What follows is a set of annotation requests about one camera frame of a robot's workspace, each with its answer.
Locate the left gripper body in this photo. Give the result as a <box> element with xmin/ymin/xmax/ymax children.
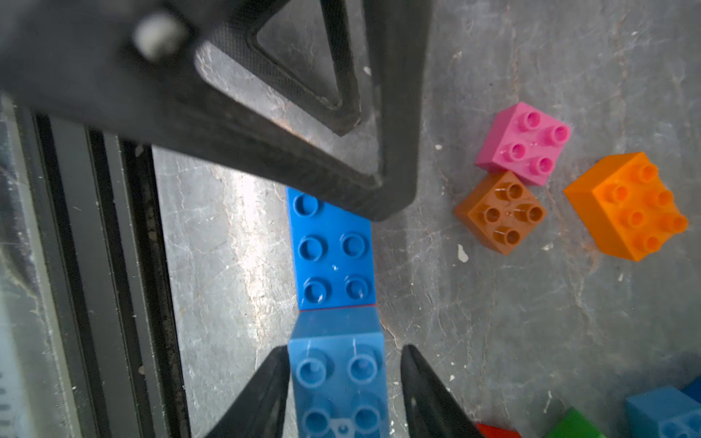
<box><xmin>0</xmin><ymin>0</ymin><xmax>242</xmax><ymax>127</ymax></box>

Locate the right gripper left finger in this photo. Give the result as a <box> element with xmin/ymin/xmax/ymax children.
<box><xmin>207</xmin><ymin>346</ymin><xmax>290</xmax><ymax>437</ymax></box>

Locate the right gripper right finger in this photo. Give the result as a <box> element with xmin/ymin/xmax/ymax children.
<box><xmin>401</xmin><ymin>344</ymin><xmax>483</xmax><ymax>438</ymax></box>

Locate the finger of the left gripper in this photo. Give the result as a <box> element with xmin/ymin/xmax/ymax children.
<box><xmin>136</xmin><ymin>1</ymin><xmax>432</xmax><ymax>221</ymax></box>
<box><xmin>196</xmin><ymin>1</ymin><xmax>363</xmax><ymax>136</ymax></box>

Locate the small red brick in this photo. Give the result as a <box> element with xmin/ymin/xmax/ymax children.
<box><xmin>476</xmin><ymin>423</ymin><xmax>521</xmax><ymax>438</ymax></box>

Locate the light blue long brick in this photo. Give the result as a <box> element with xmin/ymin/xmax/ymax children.
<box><xmin>288</xmin><ymin>308</ymin><xmax>390</xmax><ymax>437</ymax></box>

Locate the blue rectangular brick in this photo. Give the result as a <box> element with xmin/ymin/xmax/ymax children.
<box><xmin>287</xmin><ymin>188</ymin><xmax>376</xmax><ymax>311</ymax></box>

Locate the red rectangular brick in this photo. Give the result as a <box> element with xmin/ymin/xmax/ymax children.
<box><xmin>299</xmin><ymin>304</ymin><xmax>376</xmax><ymax>314</ymax></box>

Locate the green flat brick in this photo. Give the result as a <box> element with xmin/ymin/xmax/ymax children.
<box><xmin>545</xmin><ymin>408</ymin><xmax>605</xmax><ymax>438</ymax></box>

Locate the brown square brick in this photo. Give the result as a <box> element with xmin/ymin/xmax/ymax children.
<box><xmin>453</xmin><ymin>171</ymin><xmax>548</xmax><ymax>256</ymax></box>

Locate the light blue vertical brick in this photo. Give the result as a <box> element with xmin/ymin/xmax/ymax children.
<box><xmin>625</xmin><ymin>386</ymin><xmax>700</xmax><ymax>438</ymax></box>

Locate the blue square brick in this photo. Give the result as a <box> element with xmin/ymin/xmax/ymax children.
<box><xmin>682</xmin><ymin>376</ymin><xmax>701</xmax><ymax>403</ymax></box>

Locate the orange rectangular brick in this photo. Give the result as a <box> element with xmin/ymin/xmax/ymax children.
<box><xmin>564</xmin><ymin>151</ymin><xmax>688</xmax><ymax>261</ymax></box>

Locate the pink square brick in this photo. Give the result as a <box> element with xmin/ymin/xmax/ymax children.
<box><xmin>475</xmin><ymin>102</ymin><xmax>572</xmax><ymax>186</ymax></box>

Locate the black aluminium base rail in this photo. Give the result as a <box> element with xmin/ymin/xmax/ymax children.
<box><xmin>16</xmin><ymin>106</ymin><xmax>191</xmax><ymax>437</ymax></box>

